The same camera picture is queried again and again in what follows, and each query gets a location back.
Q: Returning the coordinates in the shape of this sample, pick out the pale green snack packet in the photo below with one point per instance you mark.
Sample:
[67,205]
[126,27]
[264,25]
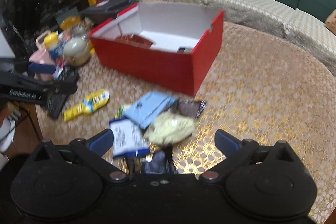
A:
[169,128]

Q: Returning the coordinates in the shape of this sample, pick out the beige patterned sofa cover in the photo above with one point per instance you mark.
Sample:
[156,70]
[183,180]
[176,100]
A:
[275,18]

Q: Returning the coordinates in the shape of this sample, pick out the light blue snack packet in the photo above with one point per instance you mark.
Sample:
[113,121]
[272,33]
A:
[144,111]

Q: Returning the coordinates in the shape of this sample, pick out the black gold snack packet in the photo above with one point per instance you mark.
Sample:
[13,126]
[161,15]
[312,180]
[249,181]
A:
[158,162]

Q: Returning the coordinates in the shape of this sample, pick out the red cardboard box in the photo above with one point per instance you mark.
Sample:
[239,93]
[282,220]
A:
[169,26]

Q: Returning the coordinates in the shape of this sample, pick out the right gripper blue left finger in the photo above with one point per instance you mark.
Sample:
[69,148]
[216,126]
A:
[90,153]

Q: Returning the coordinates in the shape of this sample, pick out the black plastic lidded container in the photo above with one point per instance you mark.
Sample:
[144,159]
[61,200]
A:
[105,10]

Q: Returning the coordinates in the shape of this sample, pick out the white blue snack packet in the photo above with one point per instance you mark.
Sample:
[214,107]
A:
[128,139]

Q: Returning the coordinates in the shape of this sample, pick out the yellow minion snack packet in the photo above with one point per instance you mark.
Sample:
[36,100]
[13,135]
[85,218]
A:
[91,103]

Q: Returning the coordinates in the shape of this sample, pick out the beige round ceramic jar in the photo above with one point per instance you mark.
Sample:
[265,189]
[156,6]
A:
[76,51]

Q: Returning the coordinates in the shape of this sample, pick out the green round snack packet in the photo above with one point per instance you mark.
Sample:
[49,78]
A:
[121,110]

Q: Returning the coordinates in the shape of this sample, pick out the yellow capped small bottle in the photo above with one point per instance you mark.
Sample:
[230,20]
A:
[54,47]

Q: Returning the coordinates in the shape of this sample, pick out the pink mug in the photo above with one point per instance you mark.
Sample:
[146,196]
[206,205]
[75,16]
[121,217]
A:
[41,56]

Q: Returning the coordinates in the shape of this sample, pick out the black remote with buttons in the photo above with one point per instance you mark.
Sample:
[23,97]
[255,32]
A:
[57,101]

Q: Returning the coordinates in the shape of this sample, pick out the clear glass jar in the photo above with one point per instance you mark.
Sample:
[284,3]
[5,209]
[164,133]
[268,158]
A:
[77,30]

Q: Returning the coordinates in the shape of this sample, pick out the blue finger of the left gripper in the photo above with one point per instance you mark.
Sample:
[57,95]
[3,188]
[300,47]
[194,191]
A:
[41,68]

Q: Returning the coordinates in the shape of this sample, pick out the dark brown snack packet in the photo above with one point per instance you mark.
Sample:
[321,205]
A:
[190,108]

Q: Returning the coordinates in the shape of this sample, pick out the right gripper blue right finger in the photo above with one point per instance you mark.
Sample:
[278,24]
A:
[237,152]

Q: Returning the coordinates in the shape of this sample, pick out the silver foil snack packet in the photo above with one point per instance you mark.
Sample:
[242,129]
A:
[185,49]

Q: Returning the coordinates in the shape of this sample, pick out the tan handbag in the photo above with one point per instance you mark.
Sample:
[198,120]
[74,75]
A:
[330,22]

